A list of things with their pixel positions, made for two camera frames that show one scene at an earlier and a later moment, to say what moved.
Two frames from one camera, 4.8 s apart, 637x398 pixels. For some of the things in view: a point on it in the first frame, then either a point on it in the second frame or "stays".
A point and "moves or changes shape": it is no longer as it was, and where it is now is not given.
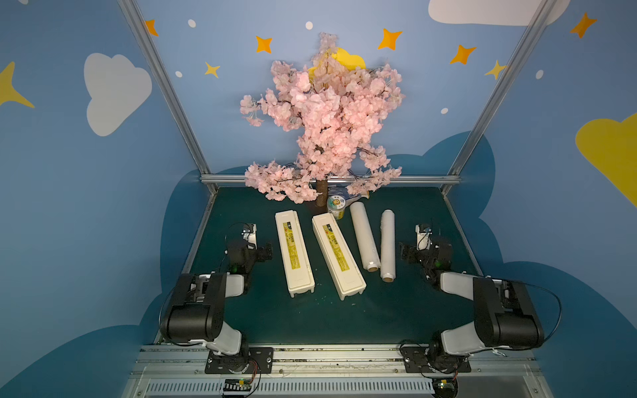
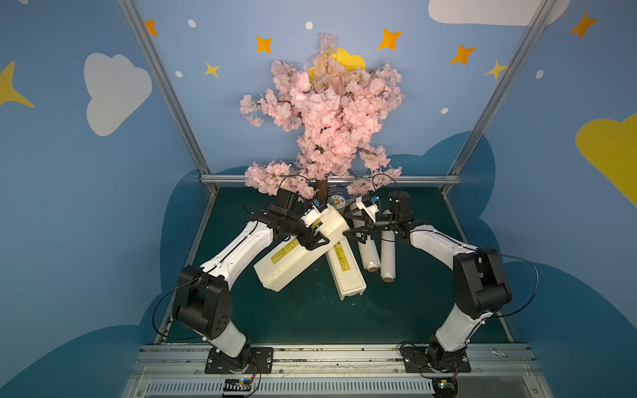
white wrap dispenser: x=294 y=254 moves or changes shape
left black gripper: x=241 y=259 to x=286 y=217
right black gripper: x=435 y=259 to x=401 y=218
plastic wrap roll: x=365 y=237 stays
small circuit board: x=237 y=386 stays
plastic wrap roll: x=388 y=245 stays
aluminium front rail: x=513 y=372 stays
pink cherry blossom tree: x=338 y=107 stays
